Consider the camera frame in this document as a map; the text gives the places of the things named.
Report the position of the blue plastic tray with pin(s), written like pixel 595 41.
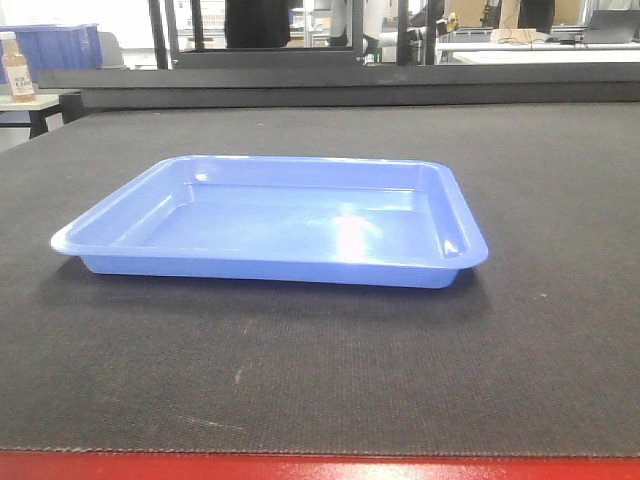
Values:
pixel 379 222

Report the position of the white background workbench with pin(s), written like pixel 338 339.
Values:
pixel 487 47

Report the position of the dark woven table mat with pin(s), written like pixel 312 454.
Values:
pixel 535 352

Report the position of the small white side table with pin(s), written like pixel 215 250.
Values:
pixel 34 115

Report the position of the blue crate in background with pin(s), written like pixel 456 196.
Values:
pixel 58 47

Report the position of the amber bottle with label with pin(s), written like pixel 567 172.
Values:
pixel 16 69

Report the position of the black metal frame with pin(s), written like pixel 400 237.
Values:
pixel 256 34

